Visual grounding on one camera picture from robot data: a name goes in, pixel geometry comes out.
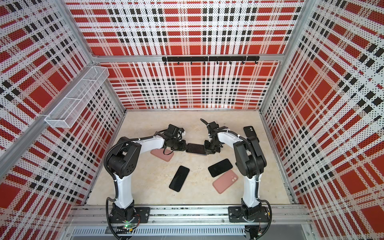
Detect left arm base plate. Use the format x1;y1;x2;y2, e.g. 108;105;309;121
109;207;151;224

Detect black phone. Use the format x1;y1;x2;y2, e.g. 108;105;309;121
186;144;206;154
169;166;190;192
208;159;233;178

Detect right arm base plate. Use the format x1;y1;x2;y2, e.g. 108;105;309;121
228;206;270;223

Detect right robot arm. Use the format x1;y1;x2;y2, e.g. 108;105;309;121
201;119;267;222

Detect black hook rail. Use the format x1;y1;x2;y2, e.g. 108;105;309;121
162;56;260;64

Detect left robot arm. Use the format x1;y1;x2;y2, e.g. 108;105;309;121
104;124;187;224

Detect pink case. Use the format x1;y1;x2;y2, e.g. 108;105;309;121
187;152;207;156
151;149;174;162
213;170;239;194

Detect white wire mesh basket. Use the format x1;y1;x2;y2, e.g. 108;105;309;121
45;66;109;129

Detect black phone case far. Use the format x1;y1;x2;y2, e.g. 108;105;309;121
243;126;258;140

